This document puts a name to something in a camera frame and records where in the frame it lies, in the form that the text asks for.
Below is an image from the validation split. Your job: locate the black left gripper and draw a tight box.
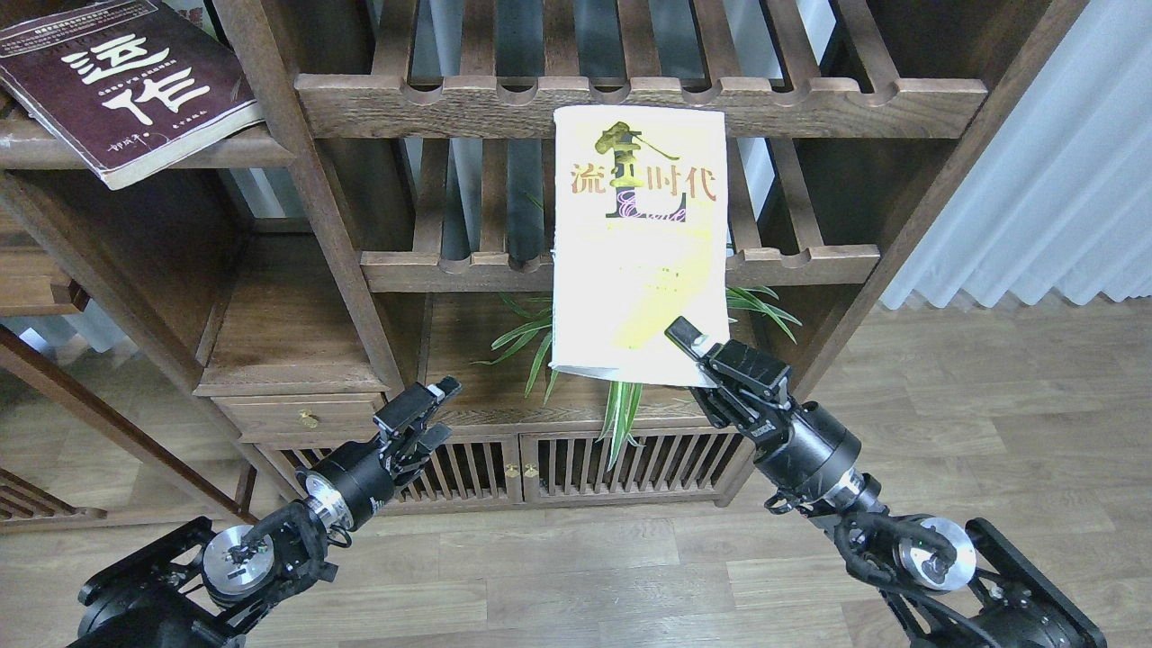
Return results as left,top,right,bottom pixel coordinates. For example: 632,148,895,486
295,376,462,532

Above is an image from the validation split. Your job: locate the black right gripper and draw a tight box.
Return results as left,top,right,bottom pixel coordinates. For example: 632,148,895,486
665,317,887,519

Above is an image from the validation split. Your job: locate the yellow green cover book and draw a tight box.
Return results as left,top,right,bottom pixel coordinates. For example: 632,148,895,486
550,105,729,386

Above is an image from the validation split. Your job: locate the dark maroon cover book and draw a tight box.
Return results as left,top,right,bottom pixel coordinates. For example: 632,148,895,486
1,1,264,190

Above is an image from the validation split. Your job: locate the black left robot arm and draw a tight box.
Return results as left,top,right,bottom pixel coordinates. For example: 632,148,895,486
76,377,461,647

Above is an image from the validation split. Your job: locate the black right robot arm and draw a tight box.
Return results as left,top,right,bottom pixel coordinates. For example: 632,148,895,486
666,319,1106,647

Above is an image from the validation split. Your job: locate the green spider plant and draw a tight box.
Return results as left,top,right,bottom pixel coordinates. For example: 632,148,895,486
477,189,804,472

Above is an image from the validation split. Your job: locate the dark wooden bookshelf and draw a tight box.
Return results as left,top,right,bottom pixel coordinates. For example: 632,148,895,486
3,1,1085,511

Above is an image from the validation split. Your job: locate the white pleated curtain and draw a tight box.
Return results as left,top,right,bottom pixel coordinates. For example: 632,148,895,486
880,1,1151,309

